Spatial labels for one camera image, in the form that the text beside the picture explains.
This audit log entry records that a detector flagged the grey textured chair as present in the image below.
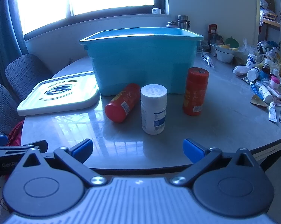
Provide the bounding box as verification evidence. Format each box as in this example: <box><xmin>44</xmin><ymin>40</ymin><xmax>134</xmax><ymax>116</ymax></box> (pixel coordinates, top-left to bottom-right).
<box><xmin>0</xmin><ymin>83</ymin><xmax>24</xmax><ymax>136</ymax></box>
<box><xmin>5</xmin><ymin>54</ymin><xmax>52</xmax><ymax>103</ymax></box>

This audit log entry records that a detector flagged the white sachet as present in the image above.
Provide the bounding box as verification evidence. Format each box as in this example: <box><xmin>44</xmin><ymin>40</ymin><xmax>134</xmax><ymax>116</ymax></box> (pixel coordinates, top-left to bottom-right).
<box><xmin>268</xmin><ymin>103</ymin><xmax>278</xmax><ymax>123</ymax></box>
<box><xmin>201</xmin><ymin>52</ymin><xmax>215</xmax><ymax>70</ymax></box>

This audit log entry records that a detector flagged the clear plastic bag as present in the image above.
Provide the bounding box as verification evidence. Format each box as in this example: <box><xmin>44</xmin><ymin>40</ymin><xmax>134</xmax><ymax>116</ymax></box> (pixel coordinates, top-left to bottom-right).
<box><xmin>239</xmin><ymin>38</ymin><xmax>256</xmax><ymax>64</ymax></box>

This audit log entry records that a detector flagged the white bin lid with handle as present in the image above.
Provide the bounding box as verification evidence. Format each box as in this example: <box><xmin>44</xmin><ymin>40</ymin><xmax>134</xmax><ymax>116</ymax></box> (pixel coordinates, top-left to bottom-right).
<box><xmin>17</xmin><ymin>73</ymin><xmax>101</xmax><ymax>116</ymax></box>

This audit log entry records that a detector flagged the white ribbed bowl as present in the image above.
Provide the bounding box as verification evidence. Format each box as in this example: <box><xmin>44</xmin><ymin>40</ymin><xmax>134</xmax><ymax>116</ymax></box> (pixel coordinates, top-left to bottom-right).
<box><xmin>216</xmin><ymin>48</ymin><xmax>235</xmax><ymax>63</ymax></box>

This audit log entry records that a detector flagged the white bottle with white cap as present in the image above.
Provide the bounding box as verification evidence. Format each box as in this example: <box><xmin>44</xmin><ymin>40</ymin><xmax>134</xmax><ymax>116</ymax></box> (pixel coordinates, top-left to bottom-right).
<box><xmin>247</xmin><ymin>68</ymin><xmax>261</xmax><ymax>81</ymax></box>

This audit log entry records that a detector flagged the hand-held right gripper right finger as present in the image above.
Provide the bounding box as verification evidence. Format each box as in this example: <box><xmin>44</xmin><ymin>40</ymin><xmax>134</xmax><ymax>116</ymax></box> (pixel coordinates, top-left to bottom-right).
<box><xmin>170</xmin><ymin>138</ymin><xmax>258</xmax><ymax>187</ymax></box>

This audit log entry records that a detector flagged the grey marble desktop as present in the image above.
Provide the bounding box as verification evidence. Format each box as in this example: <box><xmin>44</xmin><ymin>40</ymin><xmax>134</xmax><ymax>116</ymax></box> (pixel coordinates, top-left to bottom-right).
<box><xmin>21</xmin><ymin>51</ymin><xmax>281</xmax><ymax>176</ymax></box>

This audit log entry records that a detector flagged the blue plastic storage bin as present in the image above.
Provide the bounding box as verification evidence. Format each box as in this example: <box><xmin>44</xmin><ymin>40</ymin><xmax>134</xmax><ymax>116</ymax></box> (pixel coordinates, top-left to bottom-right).
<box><xmin>79</xmin><ymin>27</ymin><xmax>204</xmax><ymax>97</ymax></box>

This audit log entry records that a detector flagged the white bottle with blue label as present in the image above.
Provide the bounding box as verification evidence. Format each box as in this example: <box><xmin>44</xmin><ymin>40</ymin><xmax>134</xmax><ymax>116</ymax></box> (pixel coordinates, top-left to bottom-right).
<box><xmin>246</xmin><ymin>53</ymin><xmax>258</xmax><ymax>69</ymax></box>

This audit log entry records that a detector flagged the brown syrup bottle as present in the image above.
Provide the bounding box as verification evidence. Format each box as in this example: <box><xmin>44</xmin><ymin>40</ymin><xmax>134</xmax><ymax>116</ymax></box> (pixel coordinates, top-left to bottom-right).
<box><xmin>259</xmin><ymin>58</ymin><xmax>272</xmax><ymax>81</ymax></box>

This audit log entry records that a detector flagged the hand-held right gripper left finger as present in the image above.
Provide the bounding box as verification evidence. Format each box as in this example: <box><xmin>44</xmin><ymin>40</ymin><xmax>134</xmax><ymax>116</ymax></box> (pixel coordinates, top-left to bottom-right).
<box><xmin>22</xmin><ymin>138</ymin><xmax>107</xmax><ymax>187</ymax></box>

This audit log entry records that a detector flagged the wooden shelf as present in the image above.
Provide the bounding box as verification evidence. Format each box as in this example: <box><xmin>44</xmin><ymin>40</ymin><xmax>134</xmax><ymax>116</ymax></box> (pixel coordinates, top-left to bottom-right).
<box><xmin>259</xmin><ymin>0</ymin><xmax>281</xmax><ymax>29</ymax></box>

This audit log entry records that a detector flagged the green round lid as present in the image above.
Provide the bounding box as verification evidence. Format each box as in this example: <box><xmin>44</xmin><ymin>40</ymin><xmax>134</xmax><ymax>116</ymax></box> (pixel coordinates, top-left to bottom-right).
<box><xmin>225</xmin><ymin>37</ymin><xmax>239</xmax><ymax>48</ymax></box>

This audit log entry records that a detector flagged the patterned cloth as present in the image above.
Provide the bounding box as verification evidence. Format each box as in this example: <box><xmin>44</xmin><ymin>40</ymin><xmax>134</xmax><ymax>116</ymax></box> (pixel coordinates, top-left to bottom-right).
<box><xmin>0</xmin><ymin>175</ymin><xmax>13</xmax><ymax>215</ymax></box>

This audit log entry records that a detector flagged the small white bottle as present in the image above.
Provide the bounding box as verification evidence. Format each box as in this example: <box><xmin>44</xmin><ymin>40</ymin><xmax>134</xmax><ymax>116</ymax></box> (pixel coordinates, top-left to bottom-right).
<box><xmin>232</xmin><ymin>66</ymin><xmax>249</xmax><ymax>76</ymax></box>
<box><xmin>259</xmin><ymin>85</ymin><xmax>273</xmax><ymax>103</ymax></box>

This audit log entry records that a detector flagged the steel thermos flask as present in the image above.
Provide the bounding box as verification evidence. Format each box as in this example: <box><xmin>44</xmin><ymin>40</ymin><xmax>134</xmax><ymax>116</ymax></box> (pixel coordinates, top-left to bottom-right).
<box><xmin>177</xmin><ymin>15</ymin><xmax>191</xmax><ymax>31</ymax></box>

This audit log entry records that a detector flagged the blue curtain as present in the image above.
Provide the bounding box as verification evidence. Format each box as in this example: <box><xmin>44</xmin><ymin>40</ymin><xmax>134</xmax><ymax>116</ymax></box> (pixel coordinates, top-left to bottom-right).
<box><xmin>0</xmin><ymin>0</ymin><xmax>29</xmax><ymax>84</ymax></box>

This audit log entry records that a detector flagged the brown paper piece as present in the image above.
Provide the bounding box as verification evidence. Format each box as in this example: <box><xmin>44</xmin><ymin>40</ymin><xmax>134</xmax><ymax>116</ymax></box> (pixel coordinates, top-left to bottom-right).
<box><xmin>249</xmin><ymin>94</ymin><xmax>268</xmax><ymax>108</ymax></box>

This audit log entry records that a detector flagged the white medicine bottle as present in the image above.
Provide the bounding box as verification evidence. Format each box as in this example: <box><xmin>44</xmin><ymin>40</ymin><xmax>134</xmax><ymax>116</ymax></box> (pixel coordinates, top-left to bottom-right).
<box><xmin>140</xmin><ymin>84</ymin><xmax>167</xmax><ymax>135</ymax></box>

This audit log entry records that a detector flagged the red bottle with yellow label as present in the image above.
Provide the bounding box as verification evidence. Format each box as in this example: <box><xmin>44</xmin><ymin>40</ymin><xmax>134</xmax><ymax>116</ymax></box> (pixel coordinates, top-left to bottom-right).
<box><xmin>105</xmin><ymin>83</ymin><xmax>141</xmax><ymax>123</ymax></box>
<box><xmin>182</xmin><ymin>67</ymin><xmax>210</xmax><ymax>116</ymax></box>

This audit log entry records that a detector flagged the pink jar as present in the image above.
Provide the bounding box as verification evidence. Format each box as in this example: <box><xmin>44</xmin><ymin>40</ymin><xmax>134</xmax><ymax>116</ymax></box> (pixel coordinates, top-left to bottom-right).
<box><xmin>270</xmin><ymin>75</ymin><xmax>281</xmax><ymax>88</ymax></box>

